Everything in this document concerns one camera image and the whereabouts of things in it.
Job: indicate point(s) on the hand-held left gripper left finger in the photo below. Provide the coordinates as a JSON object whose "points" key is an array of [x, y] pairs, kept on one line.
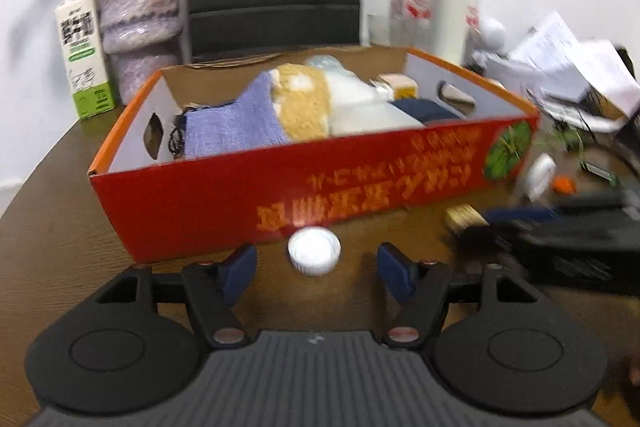
{"points": [[241, 274]]}

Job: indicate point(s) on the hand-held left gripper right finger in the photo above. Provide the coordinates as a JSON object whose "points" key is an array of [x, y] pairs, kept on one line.
{"points": [[395, 274]]}

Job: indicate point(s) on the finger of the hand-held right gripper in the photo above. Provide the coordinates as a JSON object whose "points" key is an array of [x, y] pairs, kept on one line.
{"points": [[525, 214], [495, 241]]}

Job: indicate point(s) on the small gold box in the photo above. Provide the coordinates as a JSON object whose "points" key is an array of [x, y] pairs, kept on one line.
{"points": [[465, 217]]}

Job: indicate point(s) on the white round cap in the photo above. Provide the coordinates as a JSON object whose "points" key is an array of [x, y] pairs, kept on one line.
{"points": [[314, 252]]}

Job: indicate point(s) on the orange cardboard box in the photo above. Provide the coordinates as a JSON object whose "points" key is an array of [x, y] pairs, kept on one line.
{"points": [[200, 207]]}

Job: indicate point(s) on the clear plastic wrap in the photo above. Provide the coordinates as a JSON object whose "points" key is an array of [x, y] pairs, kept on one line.
{"points": [[325, 63]]}

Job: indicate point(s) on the wooden desktop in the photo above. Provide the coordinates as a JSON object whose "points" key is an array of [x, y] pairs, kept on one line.
{"points": [[60, 217]]}

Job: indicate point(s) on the small white bottle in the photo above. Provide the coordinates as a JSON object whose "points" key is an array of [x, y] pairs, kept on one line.
{"points": [[540, 174]]}

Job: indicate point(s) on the small orange cap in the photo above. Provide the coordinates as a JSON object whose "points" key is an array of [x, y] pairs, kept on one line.
{"points": [[564, 184]]}

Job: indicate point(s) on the navy blue cloth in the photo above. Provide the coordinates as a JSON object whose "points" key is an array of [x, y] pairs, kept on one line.
{"points": [[425, 109]]}

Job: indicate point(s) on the purple towel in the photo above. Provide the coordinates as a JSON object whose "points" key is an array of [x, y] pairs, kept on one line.
{"points": [[235, 122]]}

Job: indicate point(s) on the pile of white papers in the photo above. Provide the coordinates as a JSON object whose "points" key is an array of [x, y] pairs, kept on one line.
{"points": [[560, 52]]}

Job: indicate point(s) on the white plastic bag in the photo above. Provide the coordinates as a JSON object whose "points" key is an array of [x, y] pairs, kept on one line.
{"points": [[365, 107]]}

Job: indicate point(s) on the yellow and white fluffy towel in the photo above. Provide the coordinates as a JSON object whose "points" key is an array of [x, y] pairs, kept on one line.
{"points": [[302, 107]]}

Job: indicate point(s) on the small yellow box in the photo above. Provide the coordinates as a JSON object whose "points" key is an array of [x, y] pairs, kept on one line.
{"points": [[400, 86]]}

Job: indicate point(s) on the white round ball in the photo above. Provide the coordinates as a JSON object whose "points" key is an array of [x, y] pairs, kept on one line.
{"points": [[491, 34]]}

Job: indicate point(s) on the white thermos bottle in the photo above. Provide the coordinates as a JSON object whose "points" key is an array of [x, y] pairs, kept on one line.
{"points": [[452, 12]]}

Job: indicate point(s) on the clear glass cup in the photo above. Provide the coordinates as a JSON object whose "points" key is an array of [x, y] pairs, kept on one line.
{"points": [[380, 32]]}

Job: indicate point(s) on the clear red label bottle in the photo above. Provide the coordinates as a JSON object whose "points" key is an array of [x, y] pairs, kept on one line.
{"points": [[412, 2]]}

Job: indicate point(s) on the green and white carton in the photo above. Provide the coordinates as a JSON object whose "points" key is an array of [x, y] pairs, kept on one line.
{"points": [[85, 57]]}

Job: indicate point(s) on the pink marbled vase with flowers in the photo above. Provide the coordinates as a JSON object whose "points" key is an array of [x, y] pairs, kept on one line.
{"points": [[137, 17]]}

